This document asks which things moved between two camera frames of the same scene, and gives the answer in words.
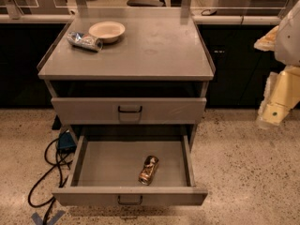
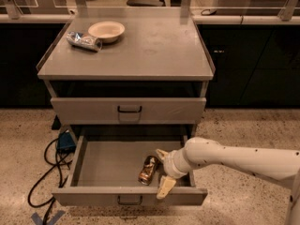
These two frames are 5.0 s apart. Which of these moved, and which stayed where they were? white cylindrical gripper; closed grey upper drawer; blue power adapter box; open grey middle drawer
Moved: white cylindrical gripper
Stayed: closed grey upper drawer; open grey middle drawer; blue power adapter box
